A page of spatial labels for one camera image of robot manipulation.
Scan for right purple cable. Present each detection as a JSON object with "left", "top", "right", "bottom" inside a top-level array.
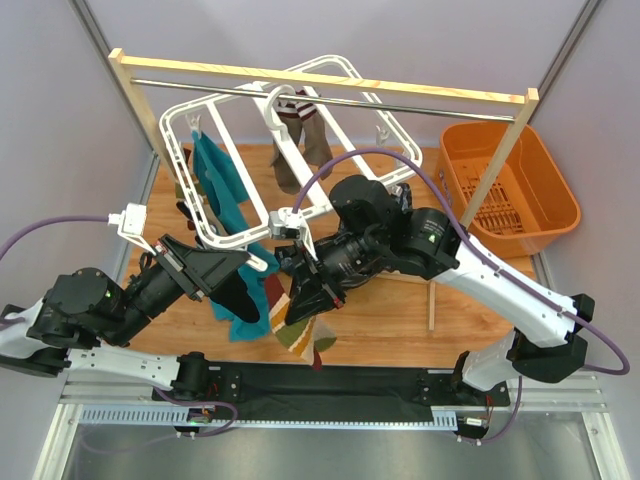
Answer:
[{"left": 292, "top": 147, "right": 630, "bottom": 376}]

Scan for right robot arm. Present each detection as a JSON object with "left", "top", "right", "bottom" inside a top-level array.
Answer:
[{"left": 278, "top": 175, "right": 594, "bottom": 391}]

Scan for wooden clothes rack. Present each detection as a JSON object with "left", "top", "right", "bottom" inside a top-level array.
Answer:
[{"left": 108, "top": 47, "right": 540, "bottom": 332}]

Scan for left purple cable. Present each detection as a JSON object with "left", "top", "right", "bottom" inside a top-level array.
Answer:
[{"left": 0, "top": 214, "right": 111, "bottom": 331}]

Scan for purple cable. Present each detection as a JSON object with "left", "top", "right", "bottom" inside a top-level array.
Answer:
[
  {"left": 0, "top": 214, "right": 111, "bottom": 331},
  {"left": 292, "top": 147, "right": 630, "bottom": 376}
]

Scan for dark patterned shorts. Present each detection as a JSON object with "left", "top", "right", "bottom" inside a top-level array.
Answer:
[{"left": 273, "top": 182, "right": 414, "bottom": 291}]

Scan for white hanger clip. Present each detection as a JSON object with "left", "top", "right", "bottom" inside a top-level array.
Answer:
[{"left": 246, "top": 254, "right": 269, "bottom": 272}]

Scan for white plastic clip hanger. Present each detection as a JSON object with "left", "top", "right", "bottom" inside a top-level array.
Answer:
[{"left": 159, "top": 77, "right": 423, "bottom": 251}]

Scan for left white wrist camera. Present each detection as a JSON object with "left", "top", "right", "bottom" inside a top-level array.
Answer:
[{"left": 108, "top": 203, "right": 154, "bottom": 255}]

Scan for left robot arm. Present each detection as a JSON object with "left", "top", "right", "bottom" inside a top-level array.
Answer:
[{"left": 1, "top": 235, "right": 259, "bottom": 401}]

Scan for orange laundry basket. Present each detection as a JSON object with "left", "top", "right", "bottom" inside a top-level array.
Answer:
[{"left": 435, "top": 122, "right": 581, "bottom": 259}]

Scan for beige maroon-cuffed sock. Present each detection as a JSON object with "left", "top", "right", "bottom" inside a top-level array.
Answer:
[
  {"left": 271, "top": 101, "right": 302, "bottom": 195},
  {"left": 295, "top": 101, "right": 332, "bottom": 168}
]

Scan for teal towel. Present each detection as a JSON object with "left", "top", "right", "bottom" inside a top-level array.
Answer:
[{"left": 192, "top": 132, "right": 279, "bottom": 342}]

